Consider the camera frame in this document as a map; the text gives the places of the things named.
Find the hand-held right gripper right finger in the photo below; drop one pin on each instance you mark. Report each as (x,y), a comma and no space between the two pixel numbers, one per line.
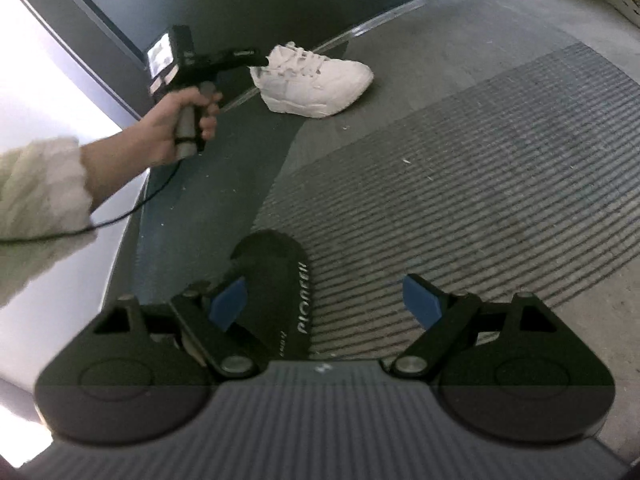
(422,300)

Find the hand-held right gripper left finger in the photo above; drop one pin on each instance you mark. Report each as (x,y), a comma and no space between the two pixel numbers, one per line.
(227,305)

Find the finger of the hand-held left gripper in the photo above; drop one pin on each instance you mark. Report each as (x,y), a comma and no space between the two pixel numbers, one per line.
(247,57)

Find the black slide slipper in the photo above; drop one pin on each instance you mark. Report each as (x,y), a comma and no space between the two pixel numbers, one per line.
(280,290)

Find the chunky white sneaker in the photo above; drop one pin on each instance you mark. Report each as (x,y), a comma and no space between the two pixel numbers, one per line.
(320,85)

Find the person's left forearm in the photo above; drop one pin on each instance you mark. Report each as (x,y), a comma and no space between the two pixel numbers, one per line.
(40,185)

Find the person's left hand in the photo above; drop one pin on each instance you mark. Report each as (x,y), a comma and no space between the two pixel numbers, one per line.
(162,130)

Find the black entrance door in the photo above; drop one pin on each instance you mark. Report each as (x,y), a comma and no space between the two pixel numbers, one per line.
(200,0)

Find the grey patterned door mat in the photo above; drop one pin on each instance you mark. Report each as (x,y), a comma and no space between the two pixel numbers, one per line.
(450,160)

